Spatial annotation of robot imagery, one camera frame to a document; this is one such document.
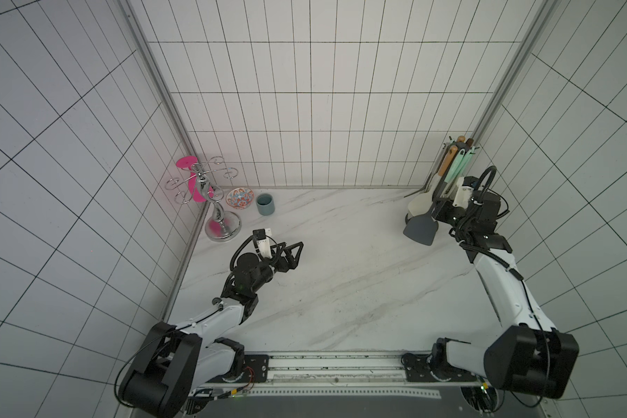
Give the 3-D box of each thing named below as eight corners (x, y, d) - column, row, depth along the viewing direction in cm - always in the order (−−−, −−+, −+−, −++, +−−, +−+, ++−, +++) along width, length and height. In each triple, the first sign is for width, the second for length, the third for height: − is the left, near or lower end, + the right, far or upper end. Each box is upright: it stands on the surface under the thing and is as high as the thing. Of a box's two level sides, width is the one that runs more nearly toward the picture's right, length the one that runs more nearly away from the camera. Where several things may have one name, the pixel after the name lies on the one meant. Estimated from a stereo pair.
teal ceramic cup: (257, 215, 112) (254, 206, 107) (260, 202, 117) (257, 193, 112) (273, 215, 112) (271, 206, 107) (275, 202, 117) (273, 193, 112)
